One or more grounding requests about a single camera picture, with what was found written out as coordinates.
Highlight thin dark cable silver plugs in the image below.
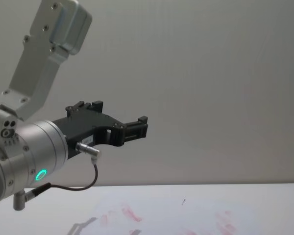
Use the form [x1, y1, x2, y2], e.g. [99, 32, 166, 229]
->
[13, 141, 102, 211]

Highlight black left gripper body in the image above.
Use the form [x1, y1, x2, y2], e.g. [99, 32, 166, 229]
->
[51, 109, 125, 160]

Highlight white table cloth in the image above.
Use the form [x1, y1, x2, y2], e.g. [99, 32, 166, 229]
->
[0, 182, 294, 235]

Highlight plain pale wall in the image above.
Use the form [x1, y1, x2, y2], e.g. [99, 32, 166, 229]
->
[0, 0, 294, 195]

